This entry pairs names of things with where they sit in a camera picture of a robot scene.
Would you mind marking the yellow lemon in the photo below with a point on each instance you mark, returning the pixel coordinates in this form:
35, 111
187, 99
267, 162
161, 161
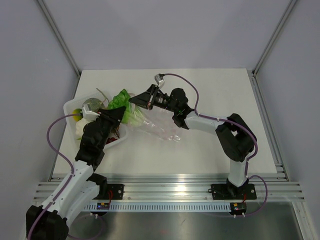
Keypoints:
77, 114

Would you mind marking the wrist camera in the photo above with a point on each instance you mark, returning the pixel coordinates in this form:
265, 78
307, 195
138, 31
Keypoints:
159, 79
89, 114

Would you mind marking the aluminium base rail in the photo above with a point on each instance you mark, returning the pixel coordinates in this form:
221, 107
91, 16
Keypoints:
194, 187

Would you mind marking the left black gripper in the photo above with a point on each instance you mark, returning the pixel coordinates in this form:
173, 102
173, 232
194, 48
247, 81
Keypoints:
114, 116

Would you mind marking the white slotted cable duct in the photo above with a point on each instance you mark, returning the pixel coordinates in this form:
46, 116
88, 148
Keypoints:
154, 207

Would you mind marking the green lettuce head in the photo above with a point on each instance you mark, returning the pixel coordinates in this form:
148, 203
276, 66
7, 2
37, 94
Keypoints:
120, 102

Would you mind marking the white cauliflower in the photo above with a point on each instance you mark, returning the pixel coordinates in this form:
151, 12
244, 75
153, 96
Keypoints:
79, 128

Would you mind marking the right aluminium frame post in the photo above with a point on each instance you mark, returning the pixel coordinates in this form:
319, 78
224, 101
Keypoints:
275, 35

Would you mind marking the red grape bunch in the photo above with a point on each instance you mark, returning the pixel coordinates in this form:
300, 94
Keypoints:
110, 140

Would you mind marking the green broccoli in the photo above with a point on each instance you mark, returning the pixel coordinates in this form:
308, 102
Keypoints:
93, 104

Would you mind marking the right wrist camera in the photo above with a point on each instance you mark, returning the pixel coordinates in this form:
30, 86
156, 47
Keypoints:
159, 79

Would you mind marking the left aluminium frame post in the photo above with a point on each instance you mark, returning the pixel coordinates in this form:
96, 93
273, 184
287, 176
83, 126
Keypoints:
58, 35

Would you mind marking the aluminium frame post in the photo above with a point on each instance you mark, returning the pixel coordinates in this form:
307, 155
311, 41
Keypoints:
275, 35
58, 35

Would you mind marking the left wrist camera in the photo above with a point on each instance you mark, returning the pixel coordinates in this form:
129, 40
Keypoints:
89, 114

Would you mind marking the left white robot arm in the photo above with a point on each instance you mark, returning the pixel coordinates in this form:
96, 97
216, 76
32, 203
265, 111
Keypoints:
53, 218

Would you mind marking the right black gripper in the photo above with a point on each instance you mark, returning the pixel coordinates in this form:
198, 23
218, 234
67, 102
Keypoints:
147, 100

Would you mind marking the clear zip top bag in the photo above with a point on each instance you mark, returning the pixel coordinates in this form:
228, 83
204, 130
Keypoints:
156, 122

